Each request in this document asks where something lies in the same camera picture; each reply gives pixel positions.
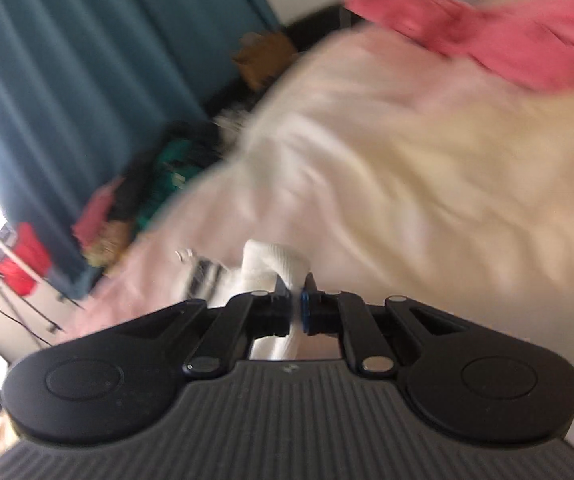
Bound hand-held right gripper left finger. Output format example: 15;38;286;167
107;274;292;377

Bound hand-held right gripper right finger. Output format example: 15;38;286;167
299;272;470;376

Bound pile of clothes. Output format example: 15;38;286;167
72;120;258;271

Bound pink pastel bed blanket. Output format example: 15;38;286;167
62;25;574;466

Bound brown paper bag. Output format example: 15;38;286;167
232;32;298;88

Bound red garment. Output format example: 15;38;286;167
0;222;52;296

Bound black bench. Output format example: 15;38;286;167
202;2;363;116

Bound blue curtain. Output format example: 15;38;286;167
0;0;283;311

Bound pink cloth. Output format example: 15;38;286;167
344;0;574;93

